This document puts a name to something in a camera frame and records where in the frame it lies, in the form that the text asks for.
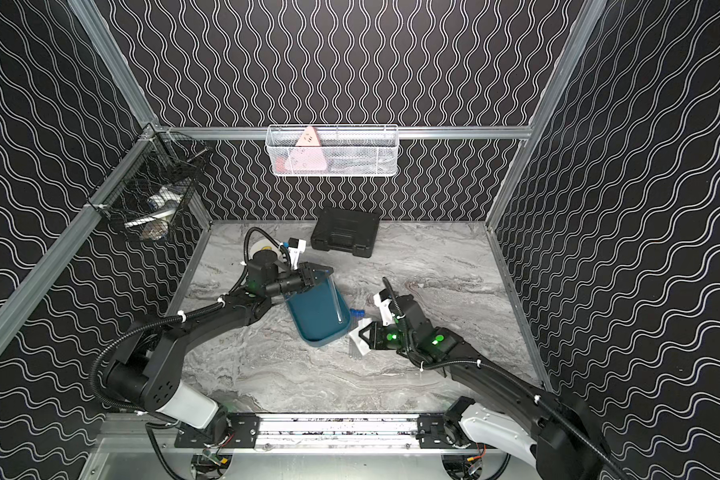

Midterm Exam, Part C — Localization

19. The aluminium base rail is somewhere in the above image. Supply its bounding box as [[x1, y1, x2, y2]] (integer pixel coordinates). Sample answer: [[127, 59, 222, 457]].
[[95, 411, 583, 455]]

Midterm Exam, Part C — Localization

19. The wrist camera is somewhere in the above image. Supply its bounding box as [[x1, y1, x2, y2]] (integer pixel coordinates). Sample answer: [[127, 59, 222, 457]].
[[282, 237, 307, 270], [373, 293, 396, 326]]

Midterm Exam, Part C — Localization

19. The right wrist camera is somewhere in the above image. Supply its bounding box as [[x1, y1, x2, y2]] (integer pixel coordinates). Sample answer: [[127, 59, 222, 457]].
[[373, 293, 396, 326]]

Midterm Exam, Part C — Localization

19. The pink triangular card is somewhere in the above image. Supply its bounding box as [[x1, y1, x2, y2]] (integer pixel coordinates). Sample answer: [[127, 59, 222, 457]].
[[285, 126, 328, 174]]

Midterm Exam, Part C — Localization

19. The white wipe cloth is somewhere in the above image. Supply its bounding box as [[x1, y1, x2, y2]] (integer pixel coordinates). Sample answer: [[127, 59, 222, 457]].
[[348, 332, 371, 359]]

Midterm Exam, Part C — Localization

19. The teal plastic tray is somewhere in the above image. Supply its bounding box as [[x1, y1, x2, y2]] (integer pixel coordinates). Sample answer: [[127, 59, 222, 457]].
[[286, 285, 351, 347]]

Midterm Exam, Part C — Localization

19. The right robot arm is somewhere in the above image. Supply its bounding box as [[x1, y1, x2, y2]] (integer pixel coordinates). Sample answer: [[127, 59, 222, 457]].
[[360, 282, 627, 479]]

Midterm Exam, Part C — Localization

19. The black wire basket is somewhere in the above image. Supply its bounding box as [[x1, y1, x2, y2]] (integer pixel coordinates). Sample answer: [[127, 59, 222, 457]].
[[92, 127, 212, 243]]

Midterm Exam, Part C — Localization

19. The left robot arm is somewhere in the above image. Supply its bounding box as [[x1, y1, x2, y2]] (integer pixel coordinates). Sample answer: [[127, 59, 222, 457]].
[[89, 227, 333, 444]]

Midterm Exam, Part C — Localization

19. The white tape roll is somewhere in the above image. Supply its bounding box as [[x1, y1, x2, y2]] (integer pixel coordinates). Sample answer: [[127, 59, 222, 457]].
[[249, 238, 284, 261]]

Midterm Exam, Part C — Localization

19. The black plastic tool case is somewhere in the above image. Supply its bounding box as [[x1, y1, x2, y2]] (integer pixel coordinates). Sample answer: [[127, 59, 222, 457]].
[[310, 208, 381, 258]]

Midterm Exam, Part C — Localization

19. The white wire basket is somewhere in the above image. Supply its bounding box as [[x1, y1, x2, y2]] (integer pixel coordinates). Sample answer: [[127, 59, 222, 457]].
[[265, 124, 400, 177]]

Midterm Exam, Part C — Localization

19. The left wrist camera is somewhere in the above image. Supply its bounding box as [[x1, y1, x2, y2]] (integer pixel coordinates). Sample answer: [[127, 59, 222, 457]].
[[282, 237, 307, 270]]

